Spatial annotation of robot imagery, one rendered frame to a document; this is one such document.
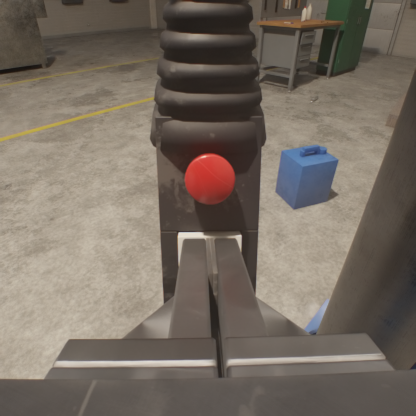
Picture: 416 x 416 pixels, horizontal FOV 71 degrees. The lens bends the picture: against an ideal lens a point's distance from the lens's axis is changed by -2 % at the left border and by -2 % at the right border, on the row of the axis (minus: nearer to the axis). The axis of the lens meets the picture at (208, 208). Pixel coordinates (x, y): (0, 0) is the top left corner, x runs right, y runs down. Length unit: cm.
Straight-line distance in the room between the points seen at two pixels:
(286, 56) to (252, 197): 500
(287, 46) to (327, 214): 339
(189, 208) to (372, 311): 54
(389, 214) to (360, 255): 11
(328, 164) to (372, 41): 831
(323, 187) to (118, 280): 146
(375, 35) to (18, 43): 866
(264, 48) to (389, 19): 539
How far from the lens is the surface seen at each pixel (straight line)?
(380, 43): 1023
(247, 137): 16
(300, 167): 202
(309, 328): 151
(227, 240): 15
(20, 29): 741
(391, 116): 413
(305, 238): 195
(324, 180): 219
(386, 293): 62
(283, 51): 517
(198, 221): 16
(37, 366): 153
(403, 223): 54
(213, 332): 19
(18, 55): 742
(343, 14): 639
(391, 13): 1017
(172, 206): 16
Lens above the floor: 123
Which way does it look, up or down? 36 degrees down
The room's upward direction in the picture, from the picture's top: straight up
